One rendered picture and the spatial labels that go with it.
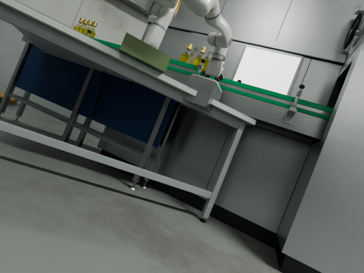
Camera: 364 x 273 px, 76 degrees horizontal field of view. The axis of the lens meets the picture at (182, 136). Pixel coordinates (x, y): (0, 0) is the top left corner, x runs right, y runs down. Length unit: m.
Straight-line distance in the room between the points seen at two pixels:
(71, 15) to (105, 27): 0.58
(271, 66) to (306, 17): 0.45
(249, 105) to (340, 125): 0.52
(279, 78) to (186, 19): 0.97
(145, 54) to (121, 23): 3.62
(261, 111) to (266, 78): 0.35
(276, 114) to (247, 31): 0.78
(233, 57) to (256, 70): 0.21
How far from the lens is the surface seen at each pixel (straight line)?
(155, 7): 1.50
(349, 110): 1.49
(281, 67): 1.89
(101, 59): 1.36
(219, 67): 1.49
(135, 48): 1.29
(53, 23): 1.37
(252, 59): 1.92
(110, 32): 4.82
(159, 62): 1.30
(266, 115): 1.59
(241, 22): 2.12
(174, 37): 2.20
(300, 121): 1.59
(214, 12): 1.32
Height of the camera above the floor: 0.44
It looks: 1 degrees up
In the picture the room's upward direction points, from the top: 22 degrees clockwise
